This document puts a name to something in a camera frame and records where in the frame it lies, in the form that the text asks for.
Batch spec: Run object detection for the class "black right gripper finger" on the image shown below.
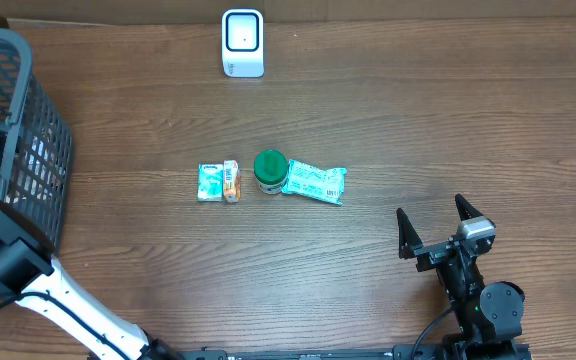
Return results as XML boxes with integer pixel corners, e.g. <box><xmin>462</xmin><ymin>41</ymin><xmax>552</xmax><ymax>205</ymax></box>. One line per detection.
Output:
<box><xmin>396</xmin><ymin>208</ymin><xmax>423</xmax><ymax>259</ymax></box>
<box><xmin>455</xmin><ymin>194</ymin><xmax>482</xmax><ymax>221</ymax></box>

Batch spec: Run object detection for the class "mint green wipes packet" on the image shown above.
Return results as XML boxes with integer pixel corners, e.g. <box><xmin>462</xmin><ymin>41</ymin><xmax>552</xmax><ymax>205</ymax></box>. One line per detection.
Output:
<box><xmin>282</xmin><ymin>159</ymin><xmax>347</xmax><ymax>205</ymax></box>

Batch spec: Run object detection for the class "green lidded jar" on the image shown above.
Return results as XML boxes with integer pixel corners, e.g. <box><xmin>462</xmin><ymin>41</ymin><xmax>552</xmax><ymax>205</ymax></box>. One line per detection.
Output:
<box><xmin>253</xmin><ymin>149</ymin><xmax>288</xmax><ymax>195</ymax></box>

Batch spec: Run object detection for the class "small orange box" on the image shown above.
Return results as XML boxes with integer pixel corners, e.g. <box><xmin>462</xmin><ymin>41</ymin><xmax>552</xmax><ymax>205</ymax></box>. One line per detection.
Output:
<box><xmin>223</xmin><ymin>160</ymin><xmax>241</xmax><ymax>203</ymax></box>

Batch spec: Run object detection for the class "small teal tissue pack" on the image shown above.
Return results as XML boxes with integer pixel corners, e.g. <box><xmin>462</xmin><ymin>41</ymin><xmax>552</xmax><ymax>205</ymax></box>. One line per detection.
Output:
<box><xmin>197</xmin><ymin>164</ymin><xmax>224</xmax><ymax>202</ymax></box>

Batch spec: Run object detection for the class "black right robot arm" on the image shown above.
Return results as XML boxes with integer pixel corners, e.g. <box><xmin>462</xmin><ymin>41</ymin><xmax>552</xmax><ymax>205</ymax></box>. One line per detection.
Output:
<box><xmin>392</xmin><ymin>194</ymin><xmax>532</xmax><ymax>360</ymax></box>

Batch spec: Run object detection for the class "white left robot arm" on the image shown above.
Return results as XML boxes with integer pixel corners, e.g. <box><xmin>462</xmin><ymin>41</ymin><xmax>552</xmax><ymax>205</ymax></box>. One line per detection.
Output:
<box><xmin>0</xmin><ymin>132</ymin><xmax>180</xmax><ymax>359</ymax></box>

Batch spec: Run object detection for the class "dark grey mesh basket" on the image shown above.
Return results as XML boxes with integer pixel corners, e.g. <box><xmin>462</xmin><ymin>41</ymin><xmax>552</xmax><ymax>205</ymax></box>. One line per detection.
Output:
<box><xmin>0</xmin><ymin>29</ymin><xmax>75</xmax><ymax>247</ymax></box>

